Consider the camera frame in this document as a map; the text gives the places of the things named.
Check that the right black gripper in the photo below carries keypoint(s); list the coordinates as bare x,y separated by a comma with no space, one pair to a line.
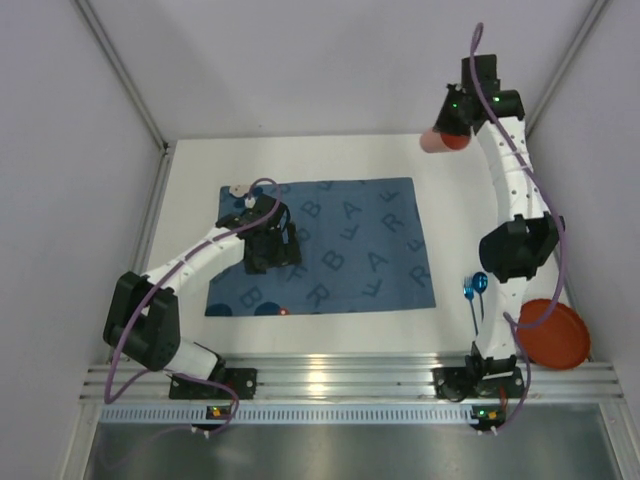
451,120

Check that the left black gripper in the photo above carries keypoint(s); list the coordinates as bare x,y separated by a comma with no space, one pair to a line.
282,245

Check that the pink plastic cup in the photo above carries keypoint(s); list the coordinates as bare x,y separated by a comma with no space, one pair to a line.
431,142

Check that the blue lettered placemat cloth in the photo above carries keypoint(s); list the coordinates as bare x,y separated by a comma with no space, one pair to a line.
362,247

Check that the blue metallic spoon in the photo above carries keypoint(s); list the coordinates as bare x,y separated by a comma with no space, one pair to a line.
480,284

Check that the red plastic plate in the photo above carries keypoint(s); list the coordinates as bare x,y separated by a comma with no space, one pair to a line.
562,342

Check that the blue metallic fork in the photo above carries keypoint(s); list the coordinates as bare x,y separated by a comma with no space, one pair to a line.
469,294

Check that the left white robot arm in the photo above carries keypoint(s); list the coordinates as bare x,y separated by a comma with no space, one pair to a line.
143,321

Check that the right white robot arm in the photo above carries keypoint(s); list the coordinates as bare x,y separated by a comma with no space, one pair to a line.
526,233

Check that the aluminium mounting rail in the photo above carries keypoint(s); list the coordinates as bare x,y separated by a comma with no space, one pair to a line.
409,377

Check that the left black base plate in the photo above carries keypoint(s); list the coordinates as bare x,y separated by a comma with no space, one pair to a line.
243,381

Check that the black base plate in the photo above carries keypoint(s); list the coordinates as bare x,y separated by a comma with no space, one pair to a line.
243,381
456,384

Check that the white slotted cable duct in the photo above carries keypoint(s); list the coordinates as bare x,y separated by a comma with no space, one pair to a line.
302,414

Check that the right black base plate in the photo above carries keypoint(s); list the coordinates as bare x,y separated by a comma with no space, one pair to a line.
456,384

